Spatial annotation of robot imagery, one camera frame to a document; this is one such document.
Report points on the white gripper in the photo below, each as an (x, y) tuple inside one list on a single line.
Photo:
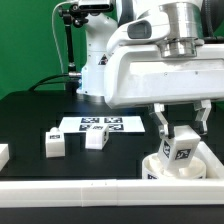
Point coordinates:
[(137, 74)]

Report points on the white round stool seat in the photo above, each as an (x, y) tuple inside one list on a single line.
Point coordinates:
[(152, 169)]

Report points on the white U-shaped obstacle fence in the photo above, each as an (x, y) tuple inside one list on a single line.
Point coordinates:
[(133, 192)]

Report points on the black camera on mount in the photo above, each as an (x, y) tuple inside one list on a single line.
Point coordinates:
[(95, 6)]

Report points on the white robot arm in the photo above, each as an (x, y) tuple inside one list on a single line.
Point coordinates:
[(185, 29)]

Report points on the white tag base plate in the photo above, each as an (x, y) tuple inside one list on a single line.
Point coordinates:
[(130, 124)]

